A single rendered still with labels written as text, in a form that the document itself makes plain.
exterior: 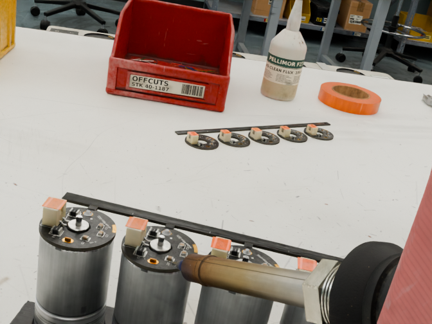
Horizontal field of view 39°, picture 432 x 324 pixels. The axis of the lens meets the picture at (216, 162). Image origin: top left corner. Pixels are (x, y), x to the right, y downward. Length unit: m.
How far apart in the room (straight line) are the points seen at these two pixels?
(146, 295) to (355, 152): 0.32
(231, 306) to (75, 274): 0.05
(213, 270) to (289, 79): 0.41
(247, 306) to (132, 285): 0.04
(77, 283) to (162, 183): 0.18
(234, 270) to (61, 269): 0.07
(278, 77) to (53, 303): 0.39
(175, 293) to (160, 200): 0.16
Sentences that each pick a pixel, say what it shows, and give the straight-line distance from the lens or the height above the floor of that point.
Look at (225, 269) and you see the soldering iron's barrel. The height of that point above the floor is 0.83.
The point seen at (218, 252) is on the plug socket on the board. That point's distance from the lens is 0.19.
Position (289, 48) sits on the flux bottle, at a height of 0.80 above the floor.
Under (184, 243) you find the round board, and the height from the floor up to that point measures 0.81.
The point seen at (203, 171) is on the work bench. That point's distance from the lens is 0.40.
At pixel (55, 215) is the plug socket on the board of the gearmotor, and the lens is 0.20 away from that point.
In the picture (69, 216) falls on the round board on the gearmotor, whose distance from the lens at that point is 0.21.
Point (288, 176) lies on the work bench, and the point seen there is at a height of 0.75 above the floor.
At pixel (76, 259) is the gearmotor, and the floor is 0.81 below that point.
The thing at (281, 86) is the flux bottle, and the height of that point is 0.76.
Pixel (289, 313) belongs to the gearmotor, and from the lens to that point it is 0.20.
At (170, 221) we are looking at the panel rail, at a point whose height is 0.81.
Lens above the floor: 0.92
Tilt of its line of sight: 25 degrees down
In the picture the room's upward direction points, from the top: 11 degrees clockwise
